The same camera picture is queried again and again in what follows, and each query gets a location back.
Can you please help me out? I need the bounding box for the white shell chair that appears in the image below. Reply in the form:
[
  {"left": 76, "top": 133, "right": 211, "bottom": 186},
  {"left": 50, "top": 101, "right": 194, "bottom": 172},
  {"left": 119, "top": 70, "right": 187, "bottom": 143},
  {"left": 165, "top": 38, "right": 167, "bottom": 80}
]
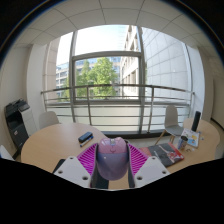
[
  {"left": 38, "top": 110, "right": 61, "bottom": 130},
  {"left": 154, "top": 105, "right": 185, "bottom": 145}
]

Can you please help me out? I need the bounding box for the black and white office printer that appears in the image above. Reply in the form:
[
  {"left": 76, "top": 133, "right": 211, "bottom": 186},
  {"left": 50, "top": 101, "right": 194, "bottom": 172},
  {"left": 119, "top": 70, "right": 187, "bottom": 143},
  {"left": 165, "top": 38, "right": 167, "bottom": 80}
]
[{"left": 4, "top": 98, "right": 38, "bottom": 151}]

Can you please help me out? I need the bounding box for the blue whiteboard marker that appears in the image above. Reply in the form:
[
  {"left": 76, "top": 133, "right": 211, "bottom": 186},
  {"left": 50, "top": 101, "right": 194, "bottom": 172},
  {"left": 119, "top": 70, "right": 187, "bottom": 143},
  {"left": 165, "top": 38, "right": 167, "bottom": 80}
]
[{"left": 79, "top": 137, "right": 95, "bottom": 148}]

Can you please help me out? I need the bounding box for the red and dark magazine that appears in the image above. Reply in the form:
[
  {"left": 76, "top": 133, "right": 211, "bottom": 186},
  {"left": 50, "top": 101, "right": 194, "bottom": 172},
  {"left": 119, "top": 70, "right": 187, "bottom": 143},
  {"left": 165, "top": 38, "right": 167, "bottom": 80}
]
[{"left": 139, "top": 142, "right": 185, "bottom": 168}]

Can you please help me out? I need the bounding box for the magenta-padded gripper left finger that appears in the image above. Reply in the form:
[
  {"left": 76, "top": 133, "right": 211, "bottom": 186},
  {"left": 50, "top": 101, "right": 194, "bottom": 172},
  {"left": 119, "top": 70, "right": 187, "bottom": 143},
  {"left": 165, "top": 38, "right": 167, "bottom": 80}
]
[{"left": 53, "top": 143, "right": 109, "bottom": 190}]

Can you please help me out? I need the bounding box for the pink and lilac computer mouse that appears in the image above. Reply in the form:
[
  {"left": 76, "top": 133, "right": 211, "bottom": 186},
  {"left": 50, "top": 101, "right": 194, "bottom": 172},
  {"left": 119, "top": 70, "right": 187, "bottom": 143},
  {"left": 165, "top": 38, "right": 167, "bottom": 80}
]
[{"left": 95, "top": 136, "right": 130, "bottom": 182}]

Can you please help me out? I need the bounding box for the grey metal railing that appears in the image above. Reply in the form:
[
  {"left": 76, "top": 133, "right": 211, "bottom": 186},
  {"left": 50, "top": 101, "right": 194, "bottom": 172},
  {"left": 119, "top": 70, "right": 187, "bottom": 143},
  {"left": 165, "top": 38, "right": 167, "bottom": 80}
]
[{"left": 40, "top": 84, "right": 195, "bottom": 134}]

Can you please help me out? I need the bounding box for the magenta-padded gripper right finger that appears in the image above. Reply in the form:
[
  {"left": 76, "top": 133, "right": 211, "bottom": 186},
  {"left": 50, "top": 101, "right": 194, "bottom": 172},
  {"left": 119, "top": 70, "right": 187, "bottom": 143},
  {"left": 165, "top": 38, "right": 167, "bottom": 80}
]
[{"left": 126, "top": 143, "right": 172, "bottom": 189}]

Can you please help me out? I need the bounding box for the green tree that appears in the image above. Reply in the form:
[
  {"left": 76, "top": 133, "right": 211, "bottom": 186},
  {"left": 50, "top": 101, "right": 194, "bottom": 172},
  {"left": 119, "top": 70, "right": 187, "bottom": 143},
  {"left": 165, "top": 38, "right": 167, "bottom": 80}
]
[{"left": 87, "top": 57, "right": 119, "bottom": 98}]

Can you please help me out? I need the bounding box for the black whiteboard eraser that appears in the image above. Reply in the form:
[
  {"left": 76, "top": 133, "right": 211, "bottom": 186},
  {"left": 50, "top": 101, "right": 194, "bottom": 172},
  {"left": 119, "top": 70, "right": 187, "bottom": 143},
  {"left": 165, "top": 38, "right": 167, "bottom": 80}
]
[{"left": 77, "top": 131, "right": 94, "bottom": 144}]

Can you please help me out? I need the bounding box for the dark printed mug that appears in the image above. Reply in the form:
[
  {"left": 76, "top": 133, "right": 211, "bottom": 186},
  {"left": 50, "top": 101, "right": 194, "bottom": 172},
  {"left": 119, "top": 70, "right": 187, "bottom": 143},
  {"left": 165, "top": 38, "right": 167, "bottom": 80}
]
[{"left": 177, "top": 135, "right": 189, "bottom": 150}]

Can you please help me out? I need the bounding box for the tall black cylinder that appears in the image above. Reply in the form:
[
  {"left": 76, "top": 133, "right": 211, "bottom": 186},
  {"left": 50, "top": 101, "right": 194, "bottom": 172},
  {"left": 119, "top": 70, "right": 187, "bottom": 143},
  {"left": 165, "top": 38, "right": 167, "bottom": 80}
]
[{"left": 190, "top": 110, "right": 202, "bottom": 133}]

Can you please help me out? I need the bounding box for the white chair with wooden legs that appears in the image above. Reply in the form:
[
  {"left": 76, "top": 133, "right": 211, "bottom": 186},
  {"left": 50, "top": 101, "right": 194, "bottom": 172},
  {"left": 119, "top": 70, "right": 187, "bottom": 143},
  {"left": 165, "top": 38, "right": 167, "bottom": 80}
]
[{"left": 0, "top": 144, "right": 15, "bottom": 162}]

